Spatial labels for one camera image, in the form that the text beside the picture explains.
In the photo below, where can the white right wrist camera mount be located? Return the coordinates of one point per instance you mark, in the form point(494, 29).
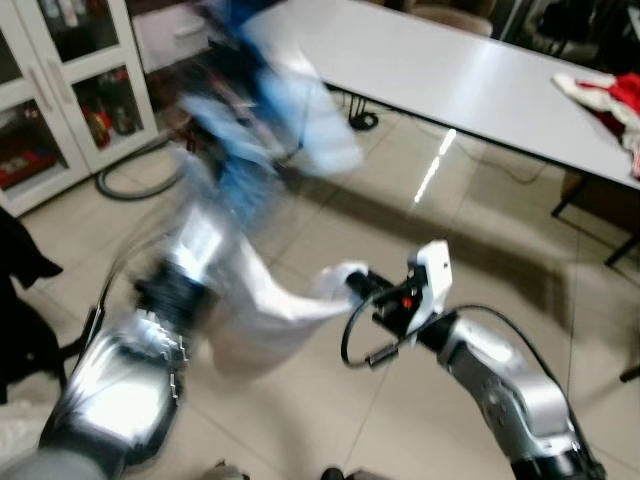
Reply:
point(435, 270)

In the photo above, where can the black round floor device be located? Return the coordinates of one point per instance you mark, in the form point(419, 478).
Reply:
point(363, 122)

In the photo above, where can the red garment white piping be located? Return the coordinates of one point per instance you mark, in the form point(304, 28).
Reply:
point(625, 95)

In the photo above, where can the white knit garment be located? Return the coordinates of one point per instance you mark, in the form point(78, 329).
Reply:
point(265, 305)

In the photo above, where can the white table black legs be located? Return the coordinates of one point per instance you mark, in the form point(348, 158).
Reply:
point(450, 70)

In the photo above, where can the cream white garment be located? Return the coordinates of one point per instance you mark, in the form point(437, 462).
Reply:
point(575, 88)

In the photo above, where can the light blue garment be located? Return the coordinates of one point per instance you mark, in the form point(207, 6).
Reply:
point(300, 110)

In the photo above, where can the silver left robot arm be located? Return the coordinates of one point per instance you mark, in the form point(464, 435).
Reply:
point(110, 390)

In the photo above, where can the grey robot right foot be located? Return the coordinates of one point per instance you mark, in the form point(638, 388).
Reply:
point(333, 474)

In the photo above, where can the white glass door cabinet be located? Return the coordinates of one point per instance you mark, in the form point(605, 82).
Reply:
point(90, 170)

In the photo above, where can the black cloth heap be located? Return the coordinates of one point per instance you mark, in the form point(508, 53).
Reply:
point(20, 350)

